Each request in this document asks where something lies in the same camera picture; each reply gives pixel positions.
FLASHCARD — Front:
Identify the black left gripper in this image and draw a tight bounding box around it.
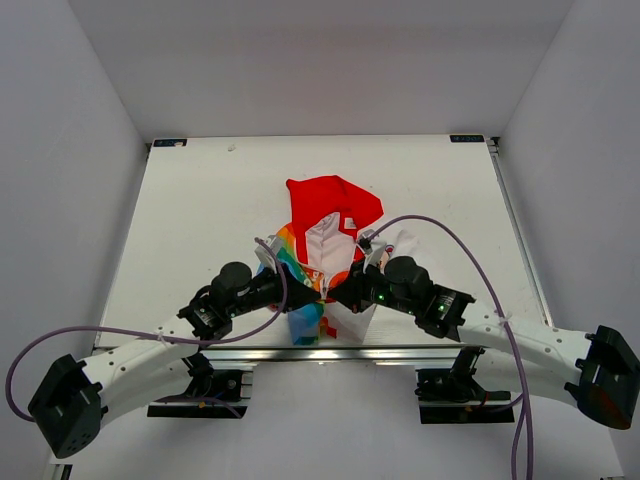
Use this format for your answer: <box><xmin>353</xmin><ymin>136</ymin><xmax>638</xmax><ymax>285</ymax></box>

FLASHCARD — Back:
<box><xmin>228</xmin><ymin>262</ymin><xmax>320</xmax><ymax>318</ymax></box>

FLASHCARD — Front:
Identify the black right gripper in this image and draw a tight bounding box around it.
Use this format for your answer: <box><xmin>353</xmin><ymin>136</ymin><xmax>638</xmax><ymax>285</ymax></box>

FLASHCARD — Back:
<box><xmin>329</xmin><ymin>256</ymin><xmax>419</xmax><ymax>316</ymax></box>

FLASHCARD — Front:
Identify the colourful red white kids jacket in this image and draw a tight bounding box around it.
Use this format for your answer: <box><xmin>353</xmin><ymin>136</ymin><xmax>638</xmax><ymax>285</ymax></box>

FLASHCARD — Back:
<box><xmin>271</xmin><ymin>175</ymin><xmax>384</xmax><ymax>346</ymax></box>

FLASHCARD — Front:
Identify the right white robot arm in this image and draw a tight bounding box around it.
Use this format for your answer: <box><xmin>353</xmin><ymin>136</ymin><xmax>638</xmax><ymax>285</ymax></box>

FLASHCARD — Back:
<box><xmin>327</xmin><ymin>256</ymin><xmax>639</xmax><ymax>430</ymax></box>

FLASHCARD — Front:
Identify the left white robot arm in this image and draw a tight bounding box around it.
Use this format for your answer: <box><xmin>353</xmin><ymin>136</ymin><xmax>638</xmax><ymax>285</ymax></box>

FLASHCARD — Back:
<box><xmin>28</xmin><ymin>262</ymin><xmax>321</xmax><ymax>459</ymax></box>

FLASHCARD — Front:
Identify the blue label sticker right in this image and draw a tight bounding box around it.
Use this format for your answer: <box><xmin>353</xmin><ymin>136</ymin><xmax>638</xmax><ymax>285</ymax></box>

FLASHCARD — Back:
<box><xmin>449</xmin><ymin>134</ymin><xmax>485</xmax><ymax>143</ymax></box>

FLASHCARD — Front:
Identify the blue label sticker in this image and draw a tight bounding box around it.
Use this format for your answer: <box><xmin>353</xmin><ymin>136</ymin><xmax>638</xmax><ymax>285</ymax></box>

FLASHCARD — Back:
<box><xmin>449</xmin><ymin>134</ymin><xmax>485</xmax><ymax>143</ymax></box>
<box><xmin>152</xmin><ymin>138</ymin><xmax>187</xmax><ymax>148</ymax></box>

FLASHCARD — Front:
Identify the blue label sticker left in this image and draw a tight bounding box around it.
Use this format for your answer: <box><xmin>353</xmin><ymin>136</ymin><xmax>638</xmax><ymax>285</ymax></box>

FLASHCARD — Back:
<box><xmin>152</xmin><ymin>138</ymin><xmax>187</xmax><ymax>148</ymax></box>

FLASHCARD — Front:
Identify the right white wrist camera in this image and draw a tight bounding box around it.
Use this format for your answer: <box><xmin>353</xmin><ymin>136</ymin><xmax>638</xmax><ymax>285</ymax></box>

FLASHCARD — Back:
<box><xmin>357</xmin><ymin>229</ymin><xmax>390</xmax><ymax>270</ymax></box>

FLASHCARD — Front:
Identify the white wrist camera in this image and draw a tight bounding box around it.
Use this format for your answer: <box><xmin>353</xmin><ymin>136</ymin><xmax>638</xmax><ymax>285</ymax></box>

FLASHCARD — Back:
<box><xmin>357</xmin><ymin>229</ymin><xmax>390</xmax><ymax>270</ymax></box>
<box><xmin>254</xmin><ymin>235</ymin><xmax>283</xmax><ymax>270</ymax></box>

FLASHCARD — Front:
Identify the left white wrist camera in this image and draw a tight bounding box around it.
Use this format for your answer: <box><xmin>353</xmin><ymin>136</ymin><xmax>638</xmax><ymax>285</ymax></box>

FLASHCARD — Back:
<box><xmin>254</xmin><ymin>235</ymin><xmax>283</xmax><ymax>270</ymax></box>

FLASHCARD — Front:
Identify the aluminium table front rail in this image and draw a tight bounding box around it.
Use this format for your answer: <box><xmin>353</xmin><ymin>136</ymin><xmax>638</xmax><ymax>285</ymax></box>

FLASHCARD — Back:
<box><xmin>202</xmin><ymin>345</ymin><xmax>461</xmax><ymax>363</ymax></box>

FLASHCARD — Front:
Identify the aluminium table rail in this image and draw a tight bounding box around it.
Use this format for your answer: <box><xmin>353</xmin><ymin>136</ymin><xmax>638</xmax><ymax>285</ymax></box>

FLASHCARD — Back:
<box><xmin>202</xmin><ymin>345</ymin><xmax>461</xmax><ymax>363</ymax></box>
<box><xmin>487</xmin><ymin>137</ymin><xmax>569</xmax><ymax>361</ymax></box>

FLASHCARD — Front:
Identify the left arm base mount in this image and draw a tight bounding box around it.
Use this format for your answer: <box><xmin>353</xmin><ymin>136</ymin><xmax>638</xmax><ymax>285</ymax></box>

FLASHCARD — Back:
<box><xmin>147</xmin><ymin>353</ymin><xmax>253</xmax><ymax>419</ymax></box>

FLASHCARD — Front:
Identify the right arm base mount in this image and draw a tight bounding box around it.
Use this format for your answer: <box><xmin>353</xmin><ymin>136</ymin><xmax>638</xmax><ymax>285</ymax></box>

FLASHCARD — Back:
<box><xmin>414</xmin><ymin>347</ymin><xmax>514</xmax><ymax>425</ymax></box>

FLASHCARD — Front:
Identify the aluminium table right rail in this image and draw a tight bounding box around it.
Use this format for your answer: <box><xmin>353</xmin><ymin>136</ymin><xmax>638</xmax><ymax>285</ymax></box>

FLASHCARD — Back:
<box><xmin>487</xmin><ymin>137</ymin><xmax>569</xmax><ymax>361</ymax></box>

